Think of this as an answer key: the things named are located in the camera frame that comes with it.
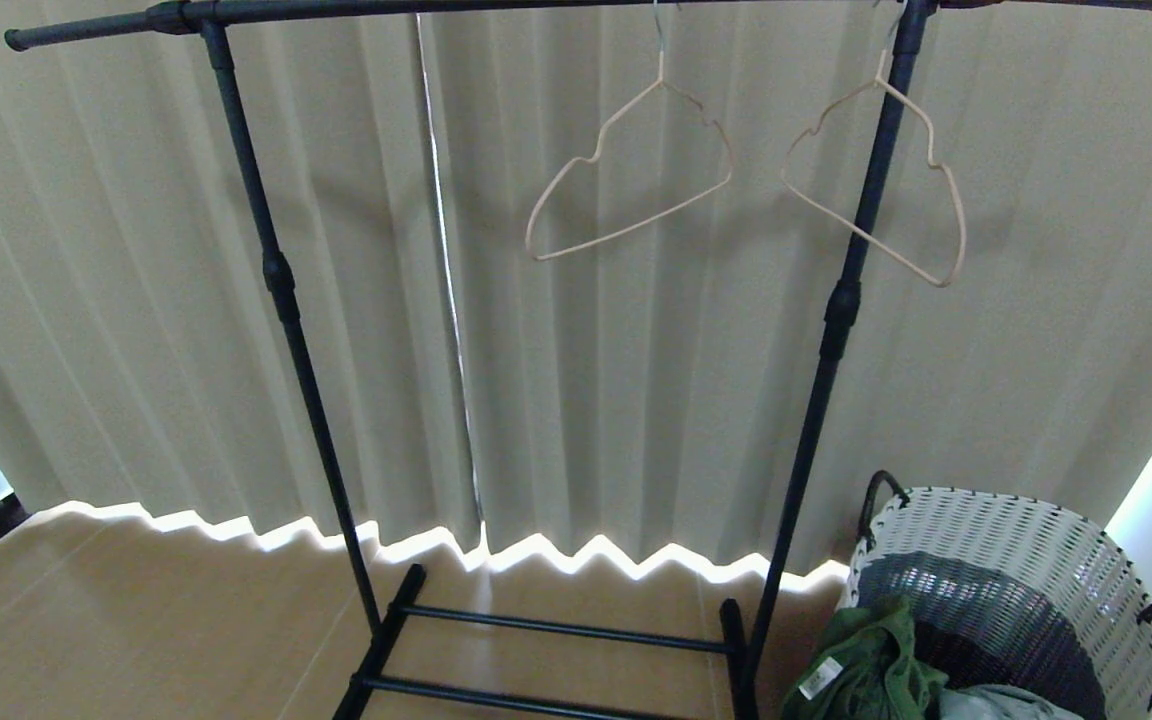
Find green garment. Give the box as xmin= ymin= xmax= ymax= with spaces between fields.
xmin=781 ymin=597 xmax=949 ymax=720

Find pink clothes hanger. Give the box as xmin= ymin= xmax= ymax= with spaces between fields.
xmin=781 ymin=0 xmax=967 ymax=289
xmin=525 ymin=0 xmax=735 ymax=263

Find pale grey shorts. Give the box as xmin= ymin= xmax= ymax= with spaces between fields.
xmin=936 ymin=683 xmax=1087 ymax=720

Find black clothes rack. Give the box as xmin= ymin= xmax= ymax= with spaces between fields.
xmin=4 ymin=0 xmax=1152 ymax=720

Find white laundry basket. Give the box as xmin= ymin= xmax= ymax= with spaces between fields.
xmin=841 ymin=470 xmax=1152 ymax=720

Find beige curtain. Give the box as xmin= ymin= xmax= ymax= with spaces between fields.
xmin=0 ymin=0 xmax=1152 ymax=583

